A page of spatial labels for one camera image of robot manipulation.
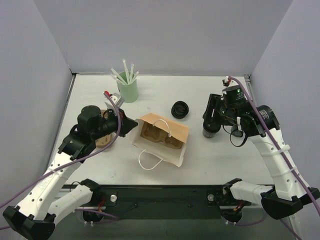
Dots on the black cup lid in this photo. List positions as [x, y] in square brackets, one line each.
[211, 127]

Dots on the brown cardboard cup carrier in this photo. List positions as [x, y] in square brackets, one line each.
[105, 140]

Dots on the brown paper bag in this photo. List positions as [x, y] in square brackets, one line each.
[165, 154]

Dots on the green straw holder cup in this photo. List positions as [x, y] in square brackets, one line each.
[128, 92]

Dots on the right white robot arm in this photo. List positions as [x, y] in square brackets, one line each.
[289, 192]

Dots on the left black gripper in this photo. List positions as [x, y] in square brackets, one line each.
[121, 123]

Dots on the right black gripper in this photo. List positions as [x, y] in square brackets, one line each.
[213, 110]

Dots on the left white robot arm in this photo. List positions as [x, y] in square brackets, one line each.
[36, 216]

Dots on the wrapped straw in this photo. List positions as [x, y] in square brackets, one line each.
[115, 77]
[131, 73]
[126, 71]
[124, 82]
[135, 76]

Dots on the black coffee cup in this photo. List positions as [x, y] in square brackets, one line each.
[236, 133]
[209, 133]

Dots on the stack of black lids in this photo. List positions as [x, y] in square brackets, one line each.
[180, 110]

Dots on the single brown cup carrier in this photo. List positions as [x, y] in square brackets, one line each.
[157, 135]

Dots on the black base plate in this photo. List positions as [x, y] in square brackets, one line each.
[164, 202]

